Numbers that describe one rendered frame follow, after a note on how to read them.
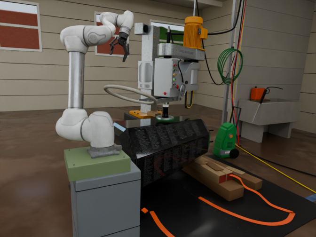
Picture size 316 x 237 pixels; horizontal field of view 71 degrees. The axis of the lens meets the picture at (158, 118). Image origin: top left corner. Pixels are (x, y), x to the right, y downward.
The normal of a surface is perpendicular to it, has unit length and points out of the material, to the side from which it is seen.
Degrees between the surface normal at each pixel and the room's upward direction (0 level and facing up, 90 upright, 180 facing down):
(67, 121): 76
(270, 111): 90
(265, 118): 90
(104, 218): 90
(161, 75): 90
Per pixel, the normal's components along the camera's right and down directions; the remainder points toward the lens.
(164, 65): -0.52, 0.16
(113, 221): 0.44, 0.21
